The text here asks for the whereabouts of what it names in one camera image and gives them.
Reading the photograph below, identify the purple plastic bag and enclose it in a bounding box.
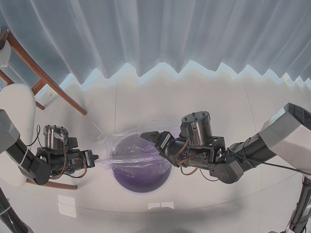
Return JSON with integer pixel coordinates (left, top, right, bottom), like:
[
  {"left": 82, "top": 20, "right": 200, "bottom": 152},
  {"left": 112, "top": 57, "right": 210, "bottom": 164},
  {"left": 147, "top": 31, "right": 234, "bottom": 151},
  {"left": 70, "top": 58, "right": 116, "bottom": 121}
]
[{"left": 89, "top": 117, "right": 175, "bottom": 194}]

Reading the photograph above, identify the black cable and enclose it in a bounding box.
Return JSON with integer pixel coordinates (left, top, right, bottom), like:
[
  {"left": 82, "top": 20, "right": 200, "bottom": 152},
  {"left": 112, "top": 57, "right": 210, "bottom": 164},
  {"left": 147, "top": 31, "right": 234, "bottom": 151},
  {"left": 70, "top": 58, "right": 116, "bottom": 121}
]
[{"left": 227, "top": 148, "right": 311, "bottom": 174}]

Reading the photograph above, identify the white cushioned wooden chair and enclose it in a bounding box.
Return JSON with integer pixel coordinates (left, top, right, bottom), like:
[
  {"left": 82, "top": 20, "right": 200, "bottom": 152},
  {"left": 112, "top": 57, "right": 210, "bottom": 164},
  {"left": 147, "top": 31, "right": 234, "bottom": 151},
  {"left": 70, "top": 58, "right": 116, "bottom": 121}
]
[{"left": 0, "top": 26, "right": 87, "bottom": 191}]

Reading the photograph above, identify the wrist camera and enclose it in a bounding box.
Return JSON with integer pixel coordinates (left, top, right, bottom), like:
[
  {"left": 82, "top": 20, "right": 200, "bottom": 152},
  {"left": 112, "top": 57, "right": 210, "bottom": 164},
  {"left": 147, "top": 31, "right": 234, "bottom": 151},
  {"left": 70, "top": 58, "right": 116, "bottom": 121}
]
[
  {"left": 66, "top": 137, "right": 79, "bottom": 152},
  {"left": 180, "top": 122, "right": 192, "bottom": 138}
]

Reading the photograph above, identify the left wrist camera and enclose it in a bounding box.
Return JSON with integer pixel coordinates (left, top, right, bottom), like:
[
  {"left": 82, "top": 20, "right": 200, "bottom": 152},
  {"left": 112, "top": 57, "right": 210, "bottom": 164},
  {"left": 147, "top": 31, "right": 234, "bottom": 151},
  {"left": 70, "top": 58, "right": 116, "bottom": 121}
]
[{"left": 66, "top": 137, "right": 79, "bottom": 152}]

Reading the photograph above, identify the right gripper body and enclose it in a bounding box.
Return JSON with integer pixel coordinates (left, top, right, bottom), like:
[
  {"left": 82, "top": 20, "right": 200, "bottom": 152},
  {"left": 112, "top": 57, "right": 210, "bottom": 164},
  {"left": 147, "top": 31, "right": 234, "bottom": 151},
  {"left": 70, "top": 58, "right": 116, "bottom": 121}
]
[{"left": 155, "top": 131, "right": 195, "bottom": 168}]

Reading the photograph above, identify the pale blue curtain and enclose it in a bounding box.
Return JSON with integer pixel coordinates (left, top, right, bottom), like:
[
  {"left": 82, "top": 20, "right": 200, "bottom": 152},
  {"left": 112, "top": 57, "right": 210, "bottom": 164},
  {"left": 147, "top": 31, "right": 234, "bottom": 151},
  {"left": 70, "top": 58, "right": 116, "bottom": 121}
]
[{"left": 0, "top": 0, "right": 311, "bottom": 87}]

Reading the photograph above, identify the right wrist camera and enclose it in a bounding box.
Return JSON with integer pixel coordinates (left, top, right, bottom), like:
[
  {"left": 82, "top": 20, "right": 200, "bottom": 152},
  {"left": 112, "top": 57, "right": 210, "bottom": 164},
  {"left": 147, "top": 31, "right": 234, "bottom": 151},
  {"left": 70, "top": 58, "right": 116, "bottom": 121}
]
[{"left": 180, "top": 122, "right": 192, "bottom": 138}]

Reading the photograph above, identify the white trash bin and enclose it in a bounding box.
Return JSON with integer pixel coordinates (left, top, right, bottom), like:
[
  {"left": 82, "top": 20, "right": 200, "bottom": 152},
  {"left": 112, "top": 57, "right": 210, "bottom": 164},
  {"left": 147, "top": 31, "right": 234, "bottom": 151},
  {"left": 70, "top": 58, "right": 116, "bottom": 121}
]
[{"left": 110, "top": 140, "right": 174, "bottom": 196}]

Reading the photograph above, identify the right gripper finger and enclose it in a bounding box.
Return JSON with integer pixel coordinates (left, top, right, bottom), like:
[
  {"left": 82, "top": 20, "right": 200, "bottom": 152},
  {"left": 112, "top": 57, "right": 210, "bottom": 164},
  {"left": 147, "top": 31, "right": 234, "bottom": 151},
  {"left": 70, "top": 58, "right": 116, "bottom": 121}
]
[{"left": 141, "top": 131, "right": 161, "bottom": 145}]

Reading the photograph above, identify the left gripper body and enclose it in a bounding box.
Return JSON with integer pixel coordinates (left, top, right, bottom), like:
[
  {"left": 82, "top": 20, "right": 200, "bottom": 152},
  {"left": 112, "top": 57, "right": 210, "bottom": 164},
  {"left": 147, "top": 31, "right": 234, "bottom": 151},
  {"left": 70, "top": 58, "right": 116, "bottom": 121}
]
[{"left": 65, "top": 150, "right": 96, "bottom": 175}]

